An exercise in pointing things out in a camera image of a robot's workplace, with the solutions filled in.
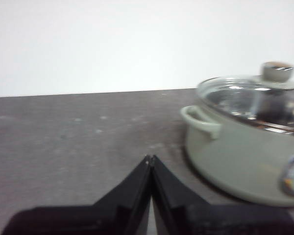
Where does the pale green electric pot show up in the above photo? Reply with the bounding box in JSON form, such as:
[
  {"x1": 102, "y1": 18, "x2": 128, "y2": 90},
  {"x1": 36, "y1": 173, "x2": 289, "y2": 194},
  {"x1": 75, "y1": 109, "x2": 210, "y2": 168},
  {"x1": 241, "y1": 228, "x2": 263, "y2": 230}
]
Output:
[{"x1": 180, "y1": 105, "x2": 294, "y2": 208}]

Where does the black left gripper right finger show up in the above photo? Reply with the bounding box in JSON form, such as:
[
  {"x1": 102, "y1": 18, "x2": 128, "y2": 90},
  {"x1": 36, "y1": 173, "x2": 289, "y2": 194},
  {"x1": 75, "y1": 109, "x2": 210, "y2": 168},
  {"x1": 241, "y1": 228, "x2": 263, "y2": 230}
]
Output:
[{"x1": 150, "y1": 154, "x2": 294, "y2": 235}]

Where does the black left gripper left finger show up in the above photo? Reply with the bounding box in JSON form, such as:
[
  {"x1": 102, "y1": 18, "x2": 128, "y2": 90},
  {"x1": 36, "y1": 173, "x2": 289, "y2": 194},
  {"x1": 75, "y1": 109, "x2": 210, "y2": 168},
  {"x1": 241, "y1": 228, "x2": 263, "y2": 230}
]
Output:
[{"x1": 1, "y1": 154, "x2": 152, "y2": 235}]

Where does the glass lid with green knob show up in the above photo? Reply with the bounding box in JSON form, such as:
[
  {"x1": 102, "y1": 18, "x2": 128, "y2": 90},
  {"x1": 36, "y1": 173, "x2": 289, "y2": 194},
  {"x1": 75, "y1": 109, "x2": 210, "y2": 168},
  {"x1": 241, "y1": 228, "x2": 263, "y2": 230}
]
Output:
[{"x1": 196, "y1": 61, "x2": 294, "y2": 135}]

